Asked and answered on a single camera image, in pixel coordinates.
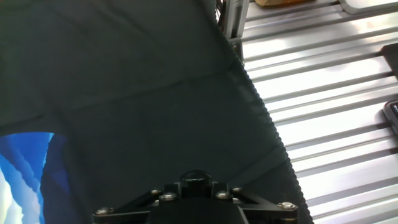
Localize black cloth with blue print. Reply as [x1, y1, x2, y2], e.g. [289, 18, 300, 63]
[0, 0, 314, 224]

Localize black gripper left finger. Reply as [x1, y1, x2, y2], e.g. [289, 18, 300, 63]
[91, 182, 181, 224]

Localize black keyboard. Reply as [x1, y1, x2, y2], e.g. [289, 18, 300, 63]
[381, 99, 398, 135]

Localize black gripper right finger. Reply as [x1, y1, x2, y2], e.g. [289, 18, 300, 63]
[213, 182, 299, 224]

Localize aluminium profile post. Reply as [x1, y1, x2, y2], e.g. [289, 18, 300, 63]
[216, 0, 251, 40]

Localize black flat pad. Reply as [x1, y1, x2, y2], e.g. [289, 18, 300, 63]
[379, 42, 398, 79]

